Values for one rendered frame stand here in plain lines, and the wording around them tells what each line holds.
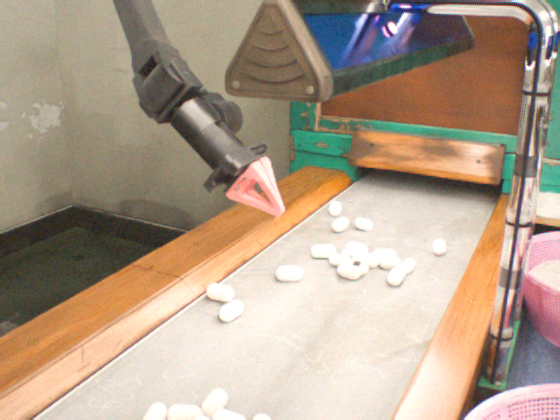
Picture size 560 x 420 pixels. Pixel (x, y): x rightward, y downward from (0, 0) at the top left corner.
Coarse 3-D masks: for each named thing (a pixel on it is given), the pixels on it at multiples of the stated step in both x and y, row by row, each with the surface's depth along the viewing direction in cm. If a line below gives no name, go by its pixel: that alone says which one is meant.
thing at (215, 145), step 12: (204, 132) 82; (216, 132) 82; (228, 132) 83; (204, 144) 82; (216, 144) 81; (228, 144) 81; (240, 144) 82; (252, 144) 83; (264, 144) 86; (204, 156) 82; (216, 156) 81; (228, 156) 78; (216, 168) 79; (228, 168) 78; (216, 180) 81; (228, 180) 84
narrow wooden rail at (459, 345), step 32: (480, 256) 83; (480, 288) 73; (448, 320) 66; (480, 320) 66; (448, 352) 60; (480, 352) 60; (416, 384) 55; (448, 384) 55; (416, 416) 50; (448, 416) 50
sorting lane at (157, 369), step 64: (384, 192) 119; (256, 256) 89; (448, 256) 89; (192, 320) 71; (256, 320) 71; (320, 320) 71; (384, 320) 71; (128, 384) 59; (192, 384) 59; (256, 384) 59; (320, 384) 59; (384, 384) 59
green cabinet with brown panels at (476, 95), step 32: (480, 32) 106; (512, 32) 104; (448, 64) 111; (480, 64) 108; (512, 64) 105; (352, 96) 122; (384, 96) 119; (416, 96) 115; (448, 96) 113; (480, 96) 110; (512, 96) 107; (320, 128) 126; (352, 128) 123; (384, 128) 119; (416, 128) 116; (448, 128) 114; (480, 128) 111; (512, 128) 108
